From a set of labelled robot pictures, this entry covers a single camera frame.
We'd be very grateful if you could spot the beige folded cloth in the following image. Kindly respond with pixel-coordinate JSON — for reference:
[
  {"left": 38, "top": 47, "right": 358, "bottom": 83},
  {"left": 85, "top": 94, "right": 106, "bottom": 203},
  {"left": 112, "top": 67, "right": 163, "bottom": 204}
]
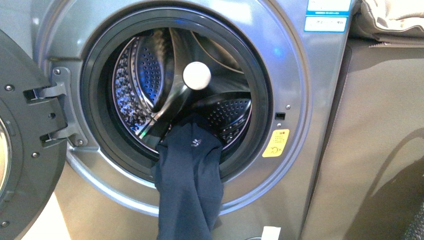
[{"left": 349, "top": 0, "right": 424, "bottom": 47}]

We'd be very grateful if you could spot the navy blue knit garment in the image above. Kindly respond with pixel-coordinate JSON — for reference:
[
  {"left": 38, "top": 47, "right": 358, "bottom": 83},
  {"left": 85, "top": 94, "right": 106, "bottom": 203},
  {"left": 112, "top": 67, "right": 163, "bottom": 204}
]
[{"left": 151, "top": 113, "right": 224, "bottom": 240}]

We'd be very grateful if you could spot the yellow warning sticker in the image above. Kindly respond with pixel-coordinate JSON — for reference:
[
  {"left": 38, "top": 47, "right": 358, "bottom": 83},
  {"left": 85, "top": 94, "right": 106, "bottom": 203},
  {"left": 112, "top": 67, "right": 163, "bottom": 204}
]
[{"left": 262, "top": 129, "right": 290, "bottom": 158}]

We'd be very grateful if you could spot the grey cabinet beside washer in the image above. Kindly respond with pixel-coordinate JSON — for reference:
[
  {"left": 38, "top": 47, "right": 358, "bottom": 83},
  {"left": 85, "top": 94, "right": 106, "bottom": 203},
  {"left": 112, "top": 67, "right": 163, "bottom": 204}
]
[{"left": 300, "top": 39, "right": 424, "bottom": 240}]

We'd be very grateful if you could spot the dark grey washer door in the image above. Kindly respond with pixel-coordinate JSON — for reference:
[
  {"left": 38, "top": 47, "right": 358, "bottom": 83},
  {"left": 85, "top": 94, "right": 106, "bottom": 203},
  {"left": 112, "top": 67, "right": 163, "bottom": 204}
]
[{"left": 0, "top": 32, "right": 67, "bottom": 240}]

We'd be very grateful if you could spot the grey front-load washing machine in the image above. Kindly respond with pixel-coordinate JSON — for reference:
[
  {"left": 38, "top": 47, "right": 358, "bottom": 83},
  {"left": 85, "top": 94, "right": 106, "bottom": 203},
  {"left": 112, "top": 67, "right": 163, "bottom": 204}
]
[{"left": 21, "top": 0, "right": 347, "bottom": 240}]

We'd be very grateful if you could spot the dark woven laundry basket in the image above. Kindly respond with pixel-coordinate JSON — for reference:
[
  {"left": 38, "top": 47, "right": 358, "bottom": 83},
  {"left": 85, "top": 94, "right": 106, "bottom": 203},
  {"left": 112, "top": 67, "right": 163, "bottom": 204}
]
[{"left": 402, "top": 205, "right": 424, "bottom": 240}]

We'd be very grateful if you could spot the blue white energy label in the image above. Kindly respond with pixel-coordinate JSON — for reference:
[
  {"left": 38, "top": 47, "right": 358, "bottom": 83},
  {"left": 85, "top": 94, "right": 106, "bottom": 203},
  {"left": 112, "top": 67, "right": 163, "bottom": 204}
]
[{"left": 304, "top": 0, "right": 352, "bottom": 33}]

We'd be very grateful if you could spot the white paper tag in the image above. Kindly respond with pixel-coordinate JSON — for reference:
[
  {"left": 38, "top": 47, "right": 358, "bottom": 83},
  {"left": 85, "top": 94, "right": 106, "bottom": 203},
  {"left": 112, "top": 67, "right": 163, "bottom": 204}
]
[{"left": 260, "top": 226, "right": 281, "bottom": 240}]

